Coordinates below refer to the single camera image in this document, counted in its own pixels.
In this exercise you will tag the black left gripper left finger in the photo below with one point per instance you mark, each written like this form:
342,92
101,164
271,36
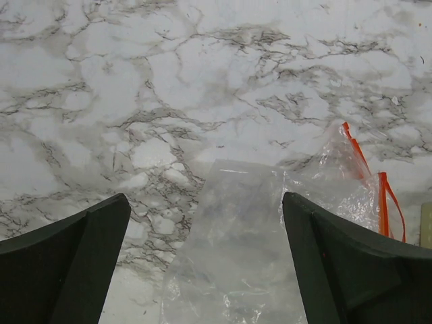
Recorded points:
61,273

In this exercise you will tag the pale green plastic basket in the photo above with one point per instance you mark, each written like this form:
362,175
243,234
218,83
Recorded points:
426,225

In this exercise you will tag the clear orange-zipper zip bag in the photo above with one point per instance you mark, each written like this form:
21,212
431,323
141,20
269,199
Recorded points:
236,264

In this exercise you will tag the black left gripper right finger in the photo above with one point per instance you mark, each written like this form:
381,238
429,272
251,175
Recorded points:
349,274

